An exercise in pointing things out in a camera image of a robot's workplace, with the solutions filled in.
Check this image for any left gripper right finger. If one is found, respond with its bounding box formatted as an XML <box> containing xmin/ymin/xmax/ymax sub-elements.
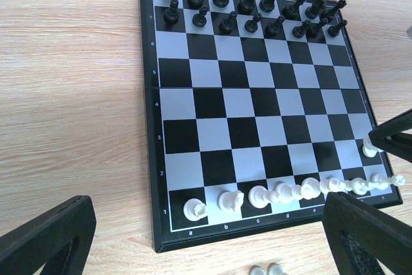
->
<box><xmin>323</xmin><ymin>193</ymin><xmax>411</xmax><ymax>274</ymax></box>

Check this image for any black white chessboard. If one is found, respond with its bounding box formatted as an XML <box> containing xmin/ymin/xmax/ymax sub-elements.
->
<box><xmin>140</xmin><ymin>0</ymin><xmax>393</xmax><ymax>252</ymax></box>

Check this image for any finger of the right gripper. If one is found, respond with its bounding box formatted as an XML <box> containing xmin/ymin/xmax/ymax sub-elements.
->
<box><xmin>368</xmin><ymin>110</ymin><xmax>412</xmax><ymax>161</ymax></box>

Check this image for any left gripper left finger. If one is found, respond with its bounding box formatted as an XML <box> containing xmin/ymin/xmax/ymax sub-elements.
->
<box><xmin>1</xmin><ymin>195</ymin><xmax>97</xmax><ymax>274</ymax></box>

